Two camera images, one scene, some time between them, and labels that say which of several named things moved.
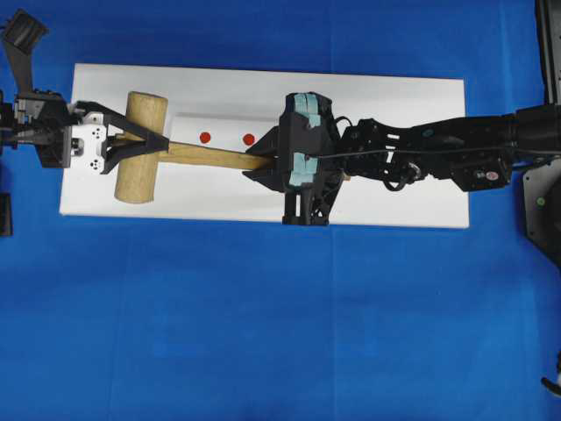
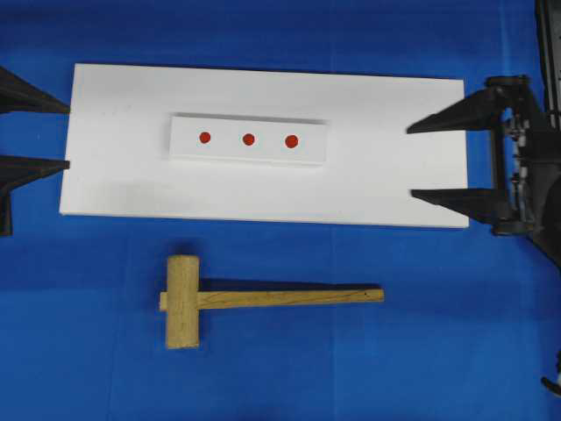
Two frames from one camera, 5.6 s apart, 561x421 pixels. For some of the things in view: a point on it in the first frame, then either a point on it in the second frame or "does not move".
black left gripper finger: x=132 y=127 → x=17 y=95
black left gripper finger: x=114 y=149 → x=17 y=171
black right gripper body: x=311 y=166 → x=526 y=160
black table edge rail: x=549 y=25 does not move
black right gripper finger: x=268 y=144 → x=482 y=110
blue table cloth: x=115 y=318 does not move
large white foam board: x=240 y=109 does not move
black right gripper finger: x=275 y=179 → x=483 y=204
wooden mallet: x=137 y=171 → x=183 y=300
